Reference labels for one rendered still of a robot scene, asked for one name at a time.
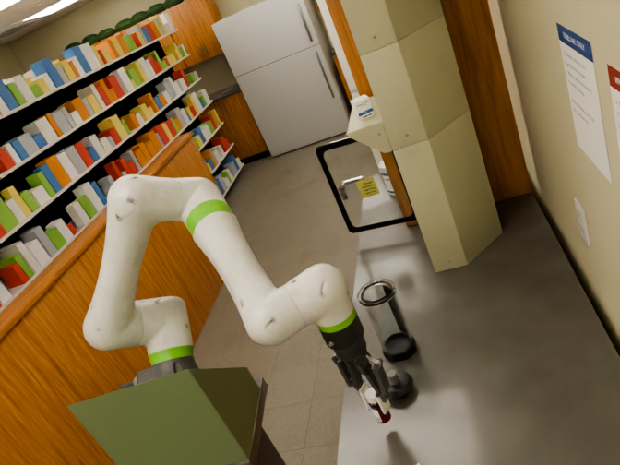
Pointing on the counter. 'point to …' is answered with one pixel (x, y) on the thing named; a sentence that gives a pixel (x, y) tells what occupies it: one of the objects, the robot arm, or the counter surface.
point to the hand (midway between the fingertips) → (375, 399)
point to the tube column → (387, 20)
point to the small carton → (363, 109)
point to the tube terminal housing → (435, 143)
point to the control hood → (370, 130)
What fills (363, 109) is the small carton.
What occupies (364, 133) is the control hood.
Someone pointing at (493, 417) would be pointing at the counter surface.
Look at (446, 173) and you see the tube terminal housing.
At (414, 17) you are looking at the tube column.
